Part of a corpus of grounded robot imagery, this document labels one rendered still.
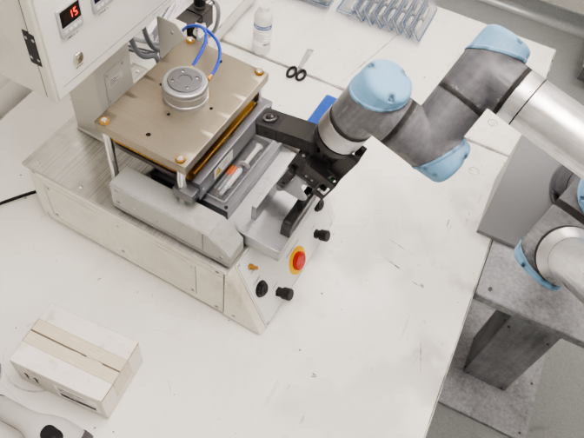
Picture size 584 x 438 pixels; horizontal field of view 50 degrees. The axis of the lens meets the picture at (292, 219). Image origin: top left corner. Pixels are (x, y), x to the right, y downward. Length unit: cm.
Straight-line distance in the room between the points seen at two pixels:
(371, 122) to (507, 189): 66
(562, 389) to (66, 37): 185
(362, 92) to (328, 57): 93
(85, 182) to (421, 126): 66
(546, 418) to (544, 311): 83
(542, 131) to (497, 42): 13
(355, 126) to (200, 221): 34
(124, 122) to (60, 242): 40
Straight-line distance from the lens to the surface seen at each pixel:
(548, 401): 225
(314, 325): 127
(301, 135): 99
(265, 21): 169
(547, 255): 124
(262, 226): 111
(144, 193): 112
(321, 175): 100
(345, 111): 89
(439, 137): 88
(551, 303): 146
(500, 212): 148
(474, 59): 89
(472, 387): 214
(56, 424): 114
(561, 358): 234
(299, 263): 128
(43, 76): 104
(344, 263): 135
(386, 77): 86
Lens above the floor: 188
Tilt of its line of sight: 54 degrees down
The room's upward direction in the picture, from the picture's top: 10 degrees clockwise
